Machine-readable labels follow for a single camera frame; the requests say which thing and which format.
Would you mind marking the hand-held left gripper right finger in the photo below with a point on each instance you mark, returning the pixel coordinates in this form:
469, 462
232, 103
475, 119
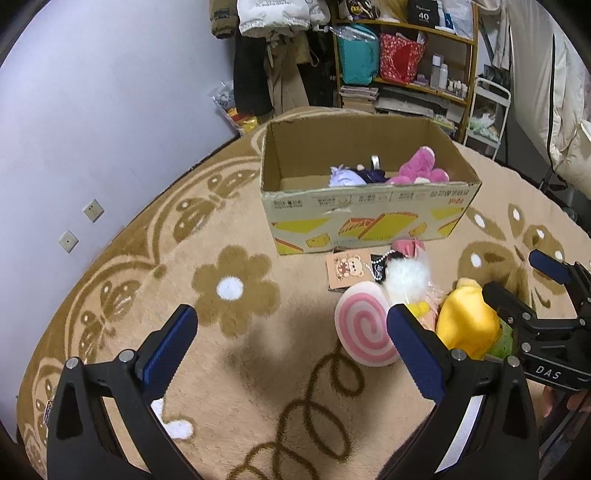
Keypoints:
415, 350

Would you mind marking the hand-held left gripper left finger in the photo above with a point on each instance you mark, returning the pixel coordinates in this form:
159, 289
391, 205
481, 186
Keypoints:
171, 346

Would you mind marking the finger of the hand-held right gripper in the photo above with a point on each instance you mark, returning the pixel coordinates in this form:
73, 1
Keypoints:
549, 267
505, 300

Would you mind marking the yellow plush toy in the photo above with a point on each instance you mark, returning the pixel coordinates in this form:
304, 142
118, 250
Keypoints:
468, 318

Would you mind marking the pink plush doll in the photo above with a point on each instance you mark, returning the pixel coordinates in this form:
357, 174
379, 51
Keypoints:
431, 307

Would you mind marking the pink swirl plush cushion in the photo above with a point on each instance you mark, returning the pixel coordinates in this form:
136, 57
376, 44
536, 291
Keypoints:
364, 323

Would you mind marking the white fluffy pompom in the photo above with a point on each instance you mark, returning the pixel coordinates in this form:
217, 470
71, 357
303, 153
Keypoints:
408, 279

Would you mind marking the printed cardboard box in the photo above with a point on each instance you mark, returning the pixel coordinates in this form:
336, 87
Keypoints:
369, 221

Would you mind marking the person's right hand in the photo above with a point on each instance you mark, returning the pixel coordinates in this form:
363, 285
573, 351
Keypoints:
565, 401

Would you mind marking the black hang tag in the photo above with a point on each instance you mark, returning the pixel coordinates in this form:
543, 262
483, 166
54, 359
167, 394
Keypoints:
381, 267

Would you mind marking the bear print card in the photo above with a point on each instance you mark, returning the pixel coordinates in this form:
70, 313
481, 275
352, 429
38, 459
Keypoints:
348, 272

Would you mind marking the white trolley cart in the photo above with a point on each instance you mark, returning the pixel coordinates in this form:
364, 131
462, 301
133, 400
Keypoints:
485, 124

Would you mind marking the pink plush toy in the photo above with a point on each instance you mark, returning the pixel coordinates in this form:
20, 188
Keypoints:
418, 168

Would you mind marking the dark navy plush toy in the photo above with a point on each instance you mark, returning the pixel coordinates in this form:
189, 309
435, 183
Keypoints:
373, 176

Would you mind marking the white lavender plush doll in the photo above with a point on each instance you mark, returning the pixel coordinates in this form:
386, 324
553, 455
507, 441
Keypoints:
344, 176

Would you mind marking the pile of books and papers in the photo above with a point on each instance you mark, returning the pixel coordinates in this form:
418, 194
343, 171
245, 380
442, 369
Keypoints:
415, 106

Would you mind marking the wooden shelf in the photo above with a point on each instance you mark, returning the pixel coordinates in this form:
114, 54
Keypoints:
471, 60

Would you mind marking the clear plastic bag of toys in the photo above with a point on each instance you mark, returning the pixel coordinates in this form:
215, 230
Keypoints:
228, 104

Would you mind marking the stack of books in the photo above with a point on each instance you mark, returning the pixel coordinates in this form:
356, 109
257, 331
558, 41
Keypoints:
359, 94

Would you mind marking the red patterned bag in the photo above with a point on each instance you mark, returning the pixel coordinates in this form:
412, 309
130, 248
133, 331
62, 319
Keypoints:
399, 57

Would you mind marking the black hanging garment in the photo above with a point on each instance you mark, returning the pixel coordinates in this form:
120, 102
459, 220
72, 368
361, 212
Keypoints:
249, 74

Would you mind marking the teal bag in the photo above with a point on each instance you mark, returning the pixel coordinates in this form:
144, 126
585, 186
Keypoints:
358, 57

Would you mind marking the black gift box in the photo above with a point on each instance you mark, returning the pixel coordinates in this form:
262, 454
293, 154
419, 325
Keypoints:
422, 13

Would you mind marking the hanging coats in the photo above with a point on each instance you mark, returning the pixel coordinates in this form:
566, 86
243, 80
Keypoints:
286, 74

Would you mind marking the blonde wig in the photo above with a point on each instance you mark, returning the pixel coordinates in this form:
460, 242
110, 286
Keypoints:
390, 8

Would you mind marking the cartoon print tote bag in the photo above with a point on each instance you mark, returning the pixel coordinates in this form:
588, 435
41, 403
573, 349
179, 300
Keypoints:
353, 8

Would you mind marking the olive puffer jacket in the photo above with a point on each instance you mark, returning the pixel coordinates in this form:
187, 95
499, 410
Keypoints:
221, 18

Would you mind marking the white puffer jacket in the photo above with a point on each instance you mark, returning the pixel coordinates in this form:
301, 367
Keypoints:
277, 16

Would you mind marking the white wall socket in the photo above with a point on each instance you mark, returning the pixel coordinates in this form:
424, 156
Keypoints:
68, 241
93, 211

